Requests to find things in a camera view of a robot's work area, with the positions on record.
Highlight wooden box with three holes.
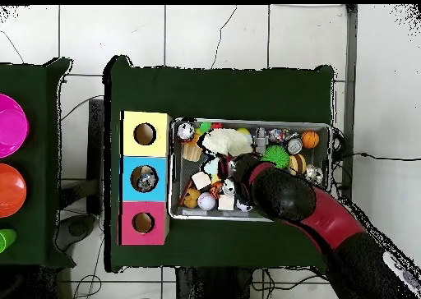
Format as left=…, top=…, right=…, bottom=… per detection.
left=118, top=110, right=173, bottom=246

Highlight cream knitted cloth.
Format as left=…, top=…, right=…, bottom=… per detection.
left=202, top=127, right=254, bottom=158

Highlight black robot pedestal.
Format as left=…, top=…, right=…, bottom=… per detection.
left=176, top=265, right=303, bottom=299

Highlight green cup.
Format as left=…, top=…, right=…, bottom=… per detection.
left=0, top=228, right=17, bottom=254

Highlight red silver soda can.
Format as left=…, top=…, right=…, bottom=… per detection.
left=285, top=134, right=304, bottom=154
left=176, top=121, right=197, bottom=142

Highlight small soccer ball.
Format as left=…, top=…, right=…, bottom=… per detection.
left=236, top=199, right=254, bottom=214

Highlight wooden toy burger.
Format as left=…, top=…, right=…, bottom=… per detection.
left=288, top=154, right=308, bottom=175

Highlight plain green spiky ball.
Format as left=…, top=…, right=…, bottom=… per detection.
left=262, top=145, right=290, bottom=169

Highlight plain wooden cube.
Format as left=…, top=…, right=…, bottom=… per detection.
left=191, top=170, right=213, bottom=191

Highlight pink plate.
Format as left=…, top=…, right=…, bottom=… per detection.
left=0, top=94, right=30, bottom=159

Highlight orange plate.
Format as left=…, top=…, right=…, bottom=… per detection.
left=0, top=163, right=28, bottom=219

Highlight white baseball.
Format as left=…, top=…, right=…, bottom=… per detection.
left=198, top=192, right=218, bottom=212

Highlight clear mesh bin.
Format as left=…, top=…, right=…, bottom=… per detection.
left=169, top=117, right=334, bottom=224

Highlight black cable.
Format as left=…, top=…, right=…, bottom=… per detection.
left=334, top=124, right=421, bottom=163

